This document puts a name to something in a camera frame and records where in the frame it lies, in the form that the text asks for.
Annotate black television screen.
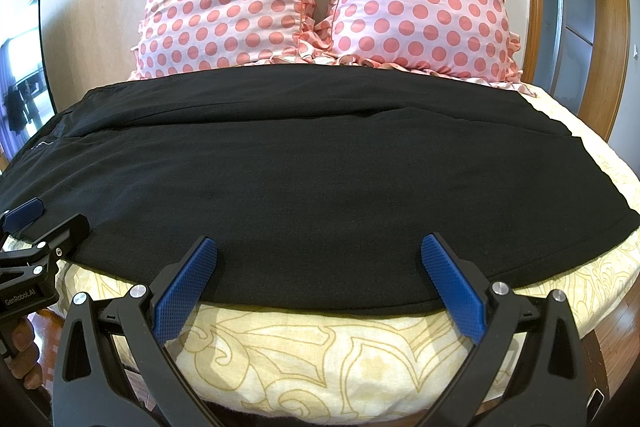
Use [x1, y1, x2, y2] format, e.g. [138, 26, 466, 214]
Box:
[1, 0, 56, 161]

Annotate yellow patterned bed sheet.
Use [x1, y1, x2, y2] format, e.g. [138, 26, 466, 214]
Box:
[0, 85, 640, 425]

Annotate black pants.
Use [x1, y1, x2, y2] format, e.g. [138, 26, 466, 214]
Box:
[1, 64, 639, 315]

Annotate wooden door frame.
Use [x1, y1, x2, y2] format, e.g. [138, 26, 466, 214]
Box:
[522, 0, 631, 140]

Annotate right polka dot pillow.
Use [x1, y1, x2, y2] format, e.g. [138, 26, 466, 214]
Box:
[314, 0, 529, 94]

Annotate person's left hand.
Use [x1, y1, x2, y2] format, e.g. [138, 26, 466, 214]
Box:
[9, 317, 42, 390]

